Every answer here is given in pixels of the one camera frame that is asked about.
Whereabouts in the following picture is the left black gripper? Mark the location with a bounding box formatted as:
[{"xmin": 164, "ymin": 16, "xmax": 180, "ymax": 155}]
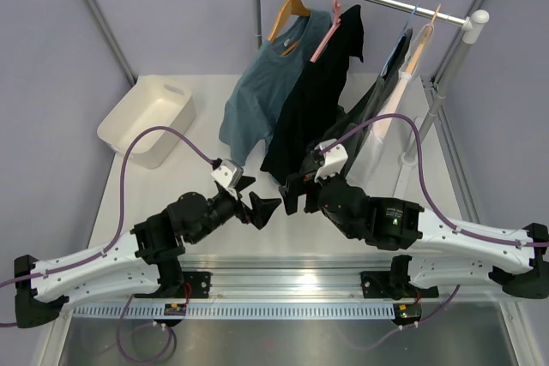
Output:
[{"xmin": 189, "ymin": 176, "xmax": 281, "ymax": 244}]

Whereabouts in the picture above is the white t shirt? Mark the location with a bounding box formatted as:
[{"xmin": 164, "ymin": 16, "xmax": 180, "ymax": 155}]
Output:
[{"xmin": 347, "ymin": 72, "xmax": 413, "ymax": 190}]

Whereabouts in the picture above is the beige plastic hanger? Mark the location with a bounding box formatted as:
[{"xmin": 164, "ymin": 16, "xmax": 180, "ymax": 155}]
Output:
[{"xmin": 401, "ymin": 4, "xmax": 441, "ymax": 81}]

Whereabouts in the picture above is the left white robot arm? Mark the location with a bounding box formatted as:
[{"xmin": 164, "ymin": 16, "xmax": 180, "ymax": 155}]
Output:
[{"xmin": 14, "ymin": 177, "xmax": 281, "ymax": 328}]

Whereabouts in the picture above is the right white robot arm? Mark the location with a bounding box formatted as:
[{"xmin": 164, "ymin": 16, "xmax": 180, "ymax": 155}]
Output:
[{"xmin": 279, "ymin": 141, "xmax": 548, "ymax": 299}]

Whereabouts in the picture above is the teal t shirt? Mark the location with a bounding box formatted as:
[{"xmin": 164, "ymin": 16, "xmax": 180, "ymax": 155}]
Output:
[{"xmin": 219, "ymin": 9, "xmax": 332, "ymax": 166}]

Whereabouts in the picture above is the black t shirt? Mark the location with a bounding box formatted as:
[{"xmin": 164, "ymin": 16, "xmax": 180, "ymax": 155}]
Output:
[{"xmin": 260, "ymin": 4, "xmax": 364, "ymax": 185}]

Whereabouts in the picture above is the dark grey t shirt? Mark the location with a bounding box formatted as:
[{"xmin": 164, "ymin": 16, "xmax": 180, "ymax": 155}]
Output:
[{"xmin": 306, "ymin": 28, "xmax": 413, "ymax": 177}]

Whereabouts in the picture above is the pink plastic hanger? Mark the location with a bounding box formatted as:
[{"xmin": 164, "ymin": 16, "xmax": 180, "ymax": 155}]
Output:
[{"xmin": 309, "ymin": 0, "xmax": 352, "ymax": 63}]

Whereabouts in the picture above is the blue plastic hanger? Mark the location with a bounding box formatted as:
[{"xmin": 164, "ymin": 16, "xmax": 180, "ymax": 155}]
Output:
[{"xmin": 380, "ymin": 2, "xmax": 421, "ymax": 78}]

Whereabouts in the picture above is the white plastic bin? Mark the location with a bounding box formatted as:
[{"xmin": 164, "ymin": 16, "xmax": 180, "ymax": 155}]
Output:
[{"xmin": 97, "ymin": 75, "xmax": 196, "ymax": 169}]

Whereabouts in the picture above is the metal clothes rack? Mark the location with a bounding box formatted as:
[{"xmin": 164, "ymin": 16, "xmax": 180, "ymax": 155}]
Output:
[{"xmin": 294, "ymin": 0, "xmax": 489, "ymax": 199}]

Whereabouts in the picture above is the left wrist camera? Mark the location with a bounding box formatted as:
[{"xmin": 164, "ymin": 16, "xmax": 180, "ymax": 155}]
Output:
[{"xmin": 210, "ymin": 159, "xmax": 244, "ymax": 190}]

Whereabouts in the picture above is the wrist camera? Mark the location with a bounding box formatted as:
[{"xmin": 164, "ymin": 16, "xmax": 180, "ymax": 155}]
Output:
[
  {"xmin": 314, "ymin": 139, "xmax": 348, "ymax": 183},
  {"xmin": 210, "ymin": 159, "xmax": 244, "ymax": 190}
]

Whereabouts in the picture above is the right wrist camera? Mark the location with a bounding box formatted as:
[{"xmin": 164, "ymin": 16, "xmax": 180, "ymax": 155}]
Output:
[{"xmin": 314, "ymin": 139, "xmax": 348, "ymax": 183}]

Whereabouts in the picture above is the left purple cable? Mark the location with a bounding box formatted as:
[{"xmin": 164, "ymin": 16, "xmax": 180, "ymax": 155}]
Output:
[{"xmin": 0, "ymin": 126, "xmax": 224, "ymax": 363}]

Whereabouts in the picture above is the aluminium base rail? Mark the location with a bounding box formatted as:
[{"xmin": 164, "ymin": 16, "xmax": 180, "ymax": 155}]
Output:
[{"xmin": 179, "ymin": 254, "xmax": 392, "ymax": 301}]

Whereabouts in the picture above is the slotted cable duct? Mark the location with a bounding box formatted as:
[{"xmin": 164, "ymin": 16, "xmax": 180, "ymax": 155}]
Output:
[{"xmin": 73, "ymin": 302, "xmax": 395, "ymax": 320}]

